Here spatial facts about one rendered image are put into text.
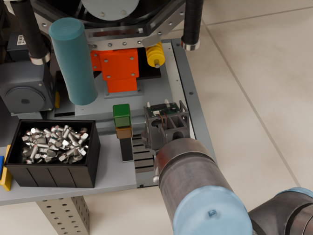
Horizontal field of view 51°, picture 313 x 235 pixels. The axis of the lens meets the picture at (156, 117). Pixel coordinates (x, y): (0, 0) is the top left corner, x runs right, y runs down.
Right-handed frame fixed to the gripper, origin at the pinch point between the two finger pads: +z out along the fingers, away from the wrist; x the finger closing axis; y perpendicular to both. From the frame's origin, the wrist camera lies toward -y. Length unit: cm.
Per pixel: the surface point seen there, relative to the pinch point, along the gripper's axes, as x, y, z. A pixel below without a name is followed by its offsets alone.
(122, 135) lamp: 7.6, -7.7, 8.3
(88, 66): 13.2, 5.2, 26.6
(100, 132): 15, -33, 59
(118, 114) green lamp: 7.8, -0.5, 5.9
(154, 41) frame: -7.3, 7.0, 35.8
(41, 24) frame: 23.7, 16.4, 35.2
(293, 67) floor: -92, -33, 92
